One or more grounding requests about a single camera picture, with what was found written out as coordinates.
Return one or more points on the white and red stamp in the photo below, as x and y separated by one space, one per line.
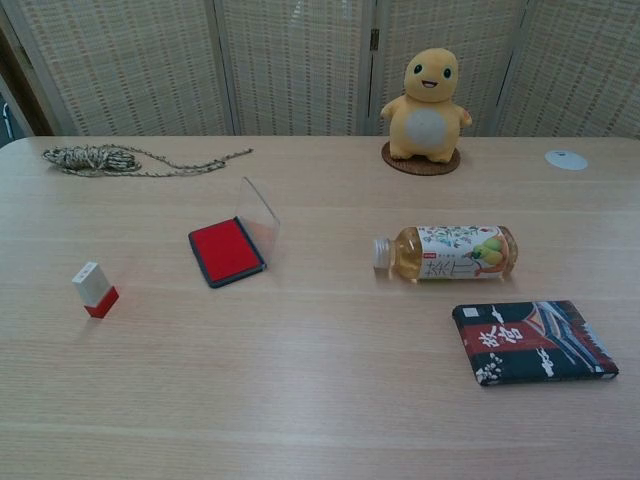
96 291

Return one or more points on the red ink pad with clear lid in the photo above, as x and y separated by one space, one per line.
227 250

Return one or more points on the round brown woven coaster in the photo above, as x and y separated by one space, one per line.
400 164

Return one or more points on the green tea plastic bottle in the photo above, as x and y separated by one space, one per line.
450 252

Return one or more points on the yellow plush toy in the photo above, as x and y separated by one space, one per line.
427 107

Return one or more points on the woven folding screen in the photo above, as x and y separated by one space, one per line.
300 65

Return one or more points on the dark printed book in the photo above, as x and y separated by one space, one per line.
530 342

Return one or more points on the white round table grommet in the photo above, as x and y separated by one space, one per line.
565 160

